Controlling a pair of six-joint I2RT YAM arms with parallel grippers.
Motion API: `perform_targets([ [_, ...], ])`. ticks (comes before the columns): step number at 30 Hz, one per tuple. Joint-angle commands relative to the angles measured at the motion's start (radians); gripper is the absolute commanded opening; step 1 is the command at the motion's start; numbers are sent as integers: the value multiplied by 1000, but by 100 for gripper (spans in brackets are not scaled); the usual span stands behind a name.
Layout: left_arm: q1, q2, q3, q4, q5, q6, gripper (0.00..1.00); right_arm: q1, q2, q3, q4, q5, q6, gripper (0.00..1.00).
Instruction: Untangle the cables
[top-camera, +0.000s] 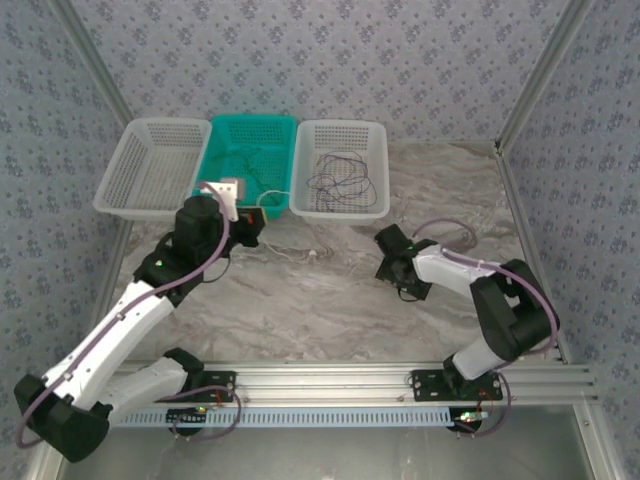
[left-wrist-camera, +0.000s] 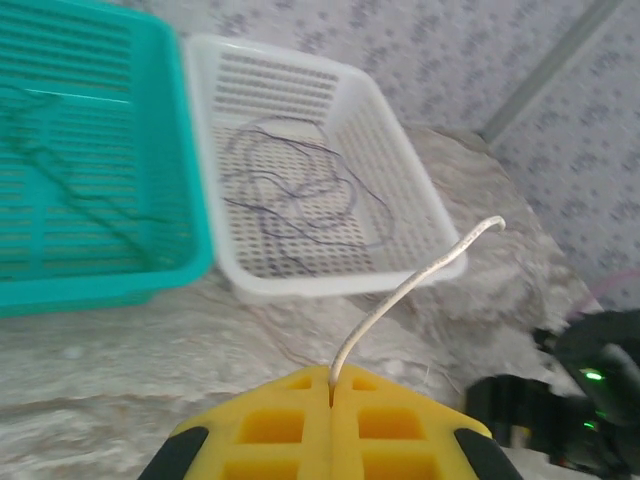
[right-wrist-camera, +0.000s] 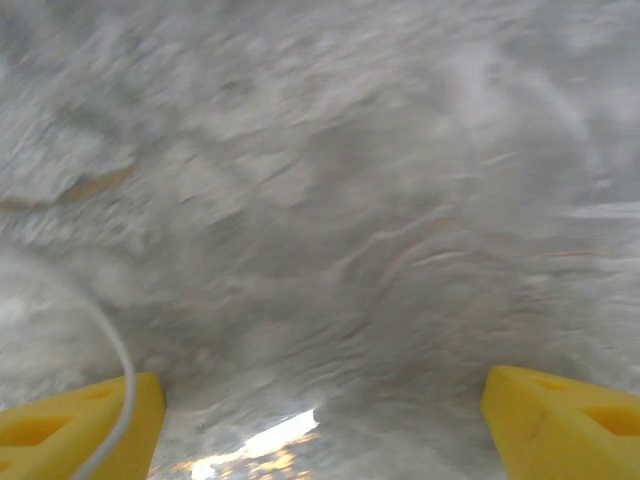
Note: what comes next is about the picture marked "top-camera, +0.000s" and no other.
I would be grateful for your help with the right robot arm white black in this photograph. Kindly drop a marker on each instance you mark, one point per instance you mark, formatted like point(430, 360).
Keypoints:
point(510, 320)

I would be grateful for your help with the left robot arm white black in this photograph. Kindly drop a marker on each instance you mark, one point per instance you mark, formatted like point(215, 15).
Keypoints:
point(100, 340)

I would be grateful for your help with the teal perforated plastic basket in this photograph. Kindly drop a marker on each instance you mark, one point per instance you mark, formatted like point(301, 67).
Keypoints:
point(270, 140)

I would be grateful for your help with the white perforated plastic basket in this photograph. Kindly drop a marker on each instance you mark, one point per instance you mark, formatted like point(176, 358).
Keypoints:
point(340, 140)
point(150, 170)

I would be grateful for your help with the small controller board with LED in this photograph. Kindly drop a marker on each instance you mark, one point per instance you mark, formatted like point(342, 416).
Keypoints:
point(187, 419)
point(470, 420)

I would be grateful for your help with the steel sheet panel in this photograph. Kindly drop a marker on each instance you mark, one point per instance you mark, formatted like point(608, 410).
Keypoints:
point(325, 455)

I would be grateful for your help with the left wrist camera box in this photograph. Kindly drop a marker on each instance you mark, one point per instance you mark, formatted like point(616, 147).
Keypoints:
point(227, 197)

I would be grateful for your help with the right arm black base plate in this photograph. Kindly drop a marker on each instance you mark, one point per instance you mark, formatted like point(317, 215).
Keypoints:
point(430, 385)

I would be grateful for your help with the aluminium mounting rail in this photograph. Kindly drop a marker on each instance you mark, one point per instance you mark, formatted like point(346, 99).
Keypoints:
point(325, 382)

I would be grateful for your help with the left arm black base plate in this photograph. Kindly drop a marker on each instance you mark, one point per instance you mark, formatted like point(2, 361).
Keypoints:
point(220, 380)

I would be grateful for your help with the aluminium frame post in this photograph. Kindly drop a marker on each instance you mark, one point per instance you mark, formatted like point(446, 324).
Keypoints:
point(545, 70)
point(95, 55)

